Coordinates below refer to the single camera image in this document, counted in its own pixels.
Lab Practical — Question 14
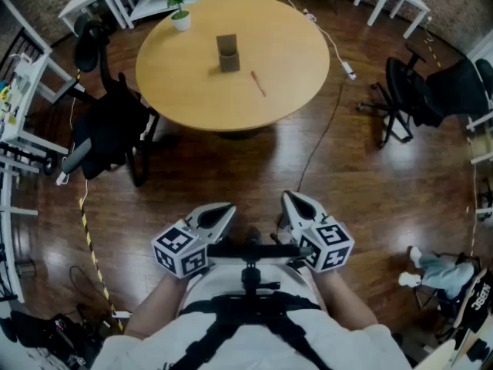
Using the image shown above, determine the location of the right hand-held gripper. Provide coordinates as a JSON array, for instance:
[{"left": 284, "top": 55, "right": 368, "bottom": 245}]
[{"left": 280, "top": 190, "right": 355, "bottom": 274}]

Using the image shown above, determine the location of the white desk with clutter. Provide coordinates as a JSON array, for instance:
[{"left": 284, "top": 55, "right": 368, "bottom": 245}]
[{"left": 0, "top": 0, "right": 86, "bottom": 160}]

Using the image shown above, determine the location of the white shelf table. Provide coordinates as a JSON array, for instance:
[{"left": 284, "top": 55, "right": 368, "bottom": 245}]
[{"left": 102, "top": 0, "right": 210, "bottom": 30}]

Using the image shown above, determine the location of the yellow black floor tape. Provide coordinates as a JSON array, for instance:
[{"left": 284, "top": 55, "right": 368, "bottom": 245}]
[{"left": 78, "top": 197, "right": 125, "bottom": 333}]

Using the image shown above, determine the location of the black equipment bag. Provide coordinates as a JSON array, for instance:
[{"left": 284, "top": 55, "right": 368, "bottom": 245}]
[{"left": 0, "top": 309, "right": 102, "bottom": 370}]

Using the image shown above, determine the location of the person's left forearm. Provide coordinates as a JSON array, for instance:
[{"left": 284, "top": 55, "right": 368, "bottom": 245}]
[{"left": 122, "top": 271, "right": 196, "bottom": 338}]

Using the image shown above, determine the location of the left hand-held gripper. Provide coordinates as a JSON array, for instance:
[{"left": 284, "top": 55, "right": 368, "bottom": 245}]
[{"left": 151, "top": 201, "right": 238, "bottom": 281}]

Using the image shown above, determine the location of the person's right forearm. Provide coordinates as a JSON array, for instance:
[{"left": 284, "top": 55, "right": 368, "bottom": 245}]
[{"left": 312, "top": 268, "right": 381, "bottom": 329}]

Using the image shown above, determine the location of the black office chair grey armrest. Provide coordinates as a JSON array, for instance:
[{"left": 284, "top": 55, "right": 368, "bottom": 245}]
[{"left": 60, "top": 13, "right": 161, "bottom": 188}]

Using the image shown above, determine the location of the brown pen holder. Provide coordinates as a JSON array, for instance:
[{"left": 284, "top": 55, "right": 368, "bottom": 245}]
[{"left": 215, "top": 33, "right": 241, "bottom": 74}]

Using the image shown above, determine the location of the white metal frame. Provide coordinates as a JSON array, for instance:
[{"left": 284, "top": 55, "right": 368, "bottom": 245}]
[{"left": 0, "top": 144, "right": 40, "bottom": 304}]

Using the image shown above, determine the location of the metal can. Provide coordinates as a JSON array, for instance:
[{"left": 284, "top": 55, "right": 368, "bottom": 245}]
[{"left": 15, "top": 259, "right": 38, "bottom": 280}]

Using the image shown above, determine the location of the white cable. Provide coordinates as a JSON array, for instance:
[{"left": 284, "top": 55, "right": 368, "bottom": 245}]
[{"left": 274, "top": 0, "right": 350, "bottom": 67}]

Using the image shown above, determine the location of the looped black floor cable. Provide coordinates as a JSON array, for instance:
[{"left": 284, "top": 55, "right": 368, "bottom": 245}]
[{"left": 69, "top": 264, "right": 115, "bottom": 323}]

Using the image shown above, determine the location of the black chest harness with mount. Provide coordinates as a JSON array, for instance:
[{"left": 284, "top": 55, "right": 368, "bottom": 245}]
[{"left": 177, "top": 226, "right": 323, "bottom": 370}]

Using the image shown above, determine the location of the person's white shirt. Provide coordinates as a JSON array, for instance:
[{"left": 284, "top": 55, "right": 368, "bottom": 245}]
[{"left": 90, "top": 262, "right": 413, "bottom": 370}]

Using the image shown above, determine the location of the potted green plant white pot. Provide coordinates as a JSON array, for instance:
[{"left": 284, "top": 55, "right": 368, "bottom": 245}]
[{"left": 161, "top": 0, "right": 193, "bottom": 32}]

